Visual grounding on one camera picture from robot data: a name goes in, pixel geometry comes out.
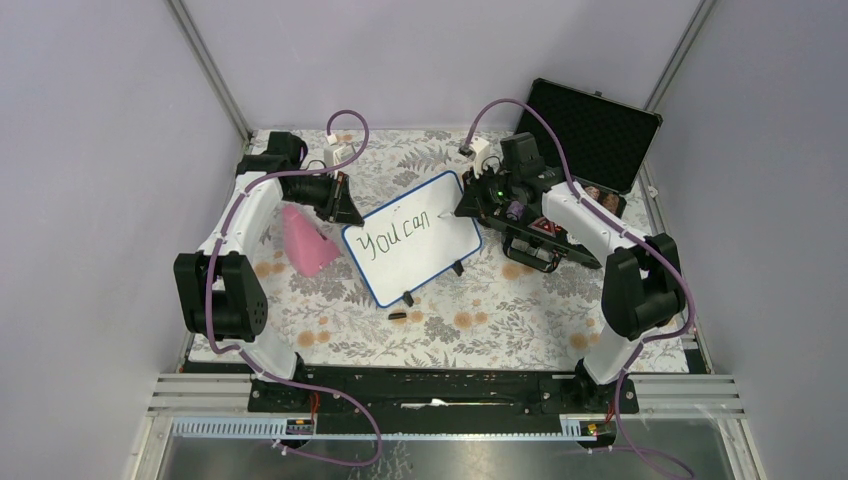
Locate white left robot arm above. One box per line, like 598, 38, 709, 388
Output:
173, 132, 365, 411

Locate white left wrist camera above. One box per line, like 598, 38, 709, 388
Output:
323, 134, 356, 172

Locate base wiring connector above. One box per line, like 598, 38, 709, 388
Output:
285, 392, 321, 440
581, 401, 617, 447

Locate triangular black red dealer button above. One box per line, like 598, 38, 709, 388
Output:
531, 217, 564, 239

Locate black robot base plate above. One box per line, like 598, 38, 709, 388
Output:
248, 365, 639, 435

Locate left base wiring connector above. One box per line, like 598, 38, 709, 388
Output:
285, 392, 321, 440

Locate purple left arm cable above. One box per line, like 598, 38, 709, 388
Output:
203, 109, 386, 468

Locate blue framed whiteboard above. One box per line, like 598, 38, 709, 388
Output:
341, 171, 483, 308

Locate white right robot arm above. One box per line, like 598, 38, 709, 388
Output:
454, 133, 691, 412

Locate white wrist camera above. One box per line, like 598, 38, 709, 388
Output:
459, 137, 491, 169
323, 134, 356, 172

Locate black poker chip case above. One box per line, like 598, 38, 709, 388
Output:
480, 78, 664, 274

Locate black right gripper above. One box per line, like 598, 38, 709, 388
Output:
455, 163, 520, 220

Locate pink triangular box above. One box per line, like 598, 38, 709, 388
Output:
282, 205, 341, 278

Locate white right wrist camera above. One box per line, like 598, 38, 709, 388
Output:
459, 137, 491, 169

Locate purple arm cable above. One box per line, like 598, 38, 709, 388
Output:
203, 109, 386, 468
460, 99, 697, 480

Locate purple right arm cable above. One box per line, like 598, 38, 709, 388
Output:
460, 99, 697, 480

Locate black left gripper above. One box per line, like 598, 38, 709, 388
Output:
285, 168, 364, 225

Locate right base wiring connector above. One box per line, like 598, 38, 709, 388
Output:
581, 401, 617, 447

